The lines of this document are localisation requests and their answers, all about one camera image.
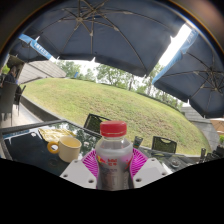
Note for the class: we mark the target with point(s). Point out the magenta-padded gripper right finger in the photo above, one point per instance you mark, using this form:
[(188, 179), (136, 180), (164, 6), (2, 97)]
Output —
[(150, 171)]

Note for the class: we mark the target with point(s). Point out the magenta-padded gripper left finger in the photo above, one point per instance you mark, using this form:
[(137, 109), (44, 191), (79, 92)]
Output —
[(78, 173)]

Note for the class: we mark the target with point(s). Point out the clear red-capped drink bottle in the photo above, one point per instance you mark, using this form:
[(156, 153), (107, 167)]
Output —
[(114, 156)]

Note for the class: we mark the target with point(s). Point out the black mesh patio chair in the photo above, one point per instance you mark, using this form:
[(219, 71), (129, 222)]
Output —
[(95, 122), (164, 145)]

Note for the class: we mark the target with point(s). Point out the yellow foil packet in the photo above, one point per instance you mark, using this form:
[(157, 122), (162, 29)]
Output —
[(55, 134)]

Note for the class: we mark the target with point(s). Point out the dark wicker chair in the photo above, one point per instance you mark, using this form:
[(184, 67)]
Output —
[(7, 98)]

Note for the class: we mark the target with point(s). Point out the grey stone building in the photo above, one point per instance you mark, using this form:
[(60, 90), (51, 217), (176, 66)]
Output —
[(40, 71)]

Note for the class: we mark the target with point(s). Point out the person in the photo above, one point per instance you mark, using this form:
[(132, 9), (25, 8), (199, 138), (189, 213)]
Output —
[(10, 77)]

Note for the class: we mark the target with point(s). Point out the large navy patio umbrella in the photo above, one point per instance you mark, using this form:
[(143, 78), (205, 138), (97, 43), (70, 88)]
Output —
[(106, 36)]

